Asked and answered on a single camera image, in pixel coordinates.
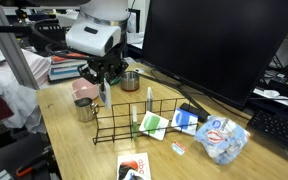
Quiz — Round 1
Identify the silver cup with handle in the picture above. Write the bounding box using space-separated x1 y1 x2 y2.
74 97 99 122

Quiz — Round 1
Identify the large black monitor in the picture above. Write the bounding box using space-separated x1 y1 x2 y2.
142 0 288 109

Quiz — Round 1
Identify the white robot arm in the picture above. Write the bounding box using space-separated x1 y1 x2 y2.
66 0 129 90

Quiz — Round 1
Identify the brown metal tin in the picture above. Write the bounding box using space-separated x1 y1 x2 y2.
121 71 139 91

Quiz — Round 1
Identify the small white blue book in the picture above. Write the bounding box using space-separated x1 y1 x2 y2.
99 80 112 110

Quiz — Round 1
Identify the black keyboard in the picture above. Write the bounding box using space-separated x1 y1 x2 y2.
248 110 288 146

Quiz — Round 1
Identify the black monitor stand base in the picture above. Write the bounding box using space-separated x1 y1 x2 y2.
180 103 209 122

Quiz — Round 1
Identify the grey metal frame post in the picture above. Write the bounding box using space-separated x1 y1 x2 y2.
0 6 39 90

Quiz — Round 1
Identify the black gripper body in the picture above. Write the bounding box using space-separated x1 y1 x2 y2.
78 55 128 84

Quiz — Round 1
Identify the white green book in rack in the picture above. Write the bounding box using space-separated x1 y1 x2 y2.
132 106 138 141

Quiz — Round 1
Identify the pink bowl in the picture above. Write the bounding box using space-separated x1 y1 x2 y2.
72 78 99 100

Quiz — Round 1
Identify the green round lid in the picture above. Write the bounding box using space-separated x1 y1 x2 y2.
115 77 121 85

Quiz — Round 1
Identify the white green square book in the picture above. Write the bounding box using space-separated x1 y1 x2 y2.
139 111 169 141

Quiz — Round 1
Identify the orange handled tool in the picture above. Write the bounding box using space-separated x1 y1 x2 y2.
15 157 47 177

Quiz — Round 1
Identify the small red white sticker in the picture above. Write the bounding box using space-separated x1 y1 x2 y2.
172 141 186 155

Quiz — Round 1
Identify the blue white plastic bag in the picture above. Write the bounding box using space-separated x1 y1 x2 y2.
194 115 250 165

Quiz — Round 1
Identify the red black abc book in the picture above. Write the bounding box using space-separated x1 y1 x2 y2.
117 153 151 180

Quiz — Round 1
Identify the black wire rack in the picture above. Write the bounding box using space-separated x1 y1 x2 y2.
93 98 188 144

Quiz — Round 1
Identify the thin white upright book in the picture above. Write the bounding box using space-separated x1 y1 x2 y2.
146 87 153 111

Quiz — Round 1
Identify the white blue square book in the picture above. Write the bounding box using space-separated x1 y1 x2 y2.
171 108 199 135

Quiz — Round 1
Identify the stack of books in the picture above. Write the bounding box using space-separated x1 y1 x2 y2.
48 56 87 81

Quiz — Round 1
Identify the white cloth pile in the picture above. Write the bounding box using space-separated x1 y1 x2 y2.
0 50 50 133

